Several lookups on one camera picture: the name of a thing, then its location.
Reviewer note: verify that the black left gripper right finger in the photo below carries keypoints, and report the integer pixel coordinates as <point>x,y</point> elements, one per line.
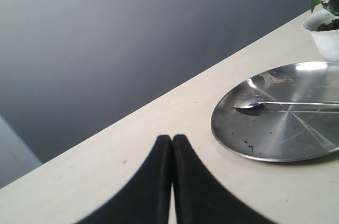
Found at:
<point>199,197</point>

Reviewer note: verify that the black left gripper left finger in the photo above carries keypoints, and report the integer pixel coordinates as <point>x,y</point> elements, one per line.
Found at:
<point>146,197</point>

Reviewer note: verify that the stainless steel spork spoon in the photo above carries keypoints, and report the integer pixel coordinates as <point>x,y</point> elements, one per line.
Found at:
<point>254,101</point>

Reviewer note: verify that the white plastic flower pot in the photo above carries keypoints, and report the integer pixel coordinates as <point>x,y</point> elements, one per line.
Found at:
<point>326,42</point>

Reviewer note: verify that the round stainless steel plate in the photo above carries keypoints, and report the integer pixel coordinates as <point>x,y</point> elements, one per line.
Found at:
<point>282,133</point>

